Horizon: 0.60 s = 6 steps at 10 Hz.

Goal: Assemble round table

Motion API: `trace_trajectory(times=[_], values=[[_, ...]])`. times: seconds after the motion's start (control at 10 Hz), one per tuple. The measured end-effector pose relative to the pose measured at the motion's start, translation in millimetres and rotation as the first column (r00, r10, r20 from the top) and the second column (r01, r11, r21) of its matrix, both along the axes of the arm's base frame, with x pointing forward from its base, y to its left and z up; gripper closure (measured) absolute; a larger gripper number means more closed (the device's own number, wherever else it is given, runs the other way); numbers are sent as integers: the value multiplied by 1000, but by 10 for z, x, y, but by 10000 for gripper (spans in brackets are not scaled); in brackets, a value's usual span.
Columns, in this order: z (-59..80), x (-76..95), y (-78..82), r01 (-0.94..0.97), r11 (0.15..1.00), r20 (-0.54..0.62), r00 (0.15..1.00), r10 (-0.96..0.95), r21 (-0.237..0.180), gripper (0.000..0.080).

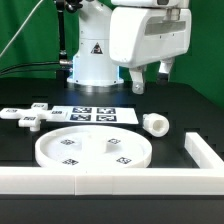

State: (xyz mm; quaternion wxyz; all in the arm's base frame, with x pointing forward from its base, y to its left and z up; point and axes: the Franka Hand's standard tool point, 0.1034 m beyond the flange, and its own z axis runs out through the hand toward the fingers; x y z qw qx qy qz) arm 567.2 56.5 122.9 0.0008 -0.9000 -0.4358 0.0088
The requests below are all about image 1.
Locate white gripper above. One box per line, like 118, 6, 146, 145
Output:
109, 7, 191, 94

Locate white round table top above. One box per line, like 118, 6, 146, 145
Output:
35, 125, 152, 169

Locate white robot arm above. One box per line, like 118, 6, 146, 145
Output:
67, 0, 192, 94

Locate white marker sheet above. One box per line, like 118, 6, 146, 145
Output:
52, 106, 138, 124

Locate white L-shaped obstacle fence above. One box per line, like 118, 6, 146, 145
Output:
0, 132, 224, 195

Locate white cross-shaped table base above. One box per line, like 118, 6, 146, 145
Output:
0, 103, 67, 132

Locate black camera stand pole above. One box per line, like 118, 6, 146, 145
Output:
53, 0, 83, 81

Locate black cables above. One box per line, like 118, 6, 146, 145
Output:
0, 59, 73, 76

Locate grey diagonal cable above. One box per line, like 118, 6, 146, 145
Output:
0, 0, 44, 58

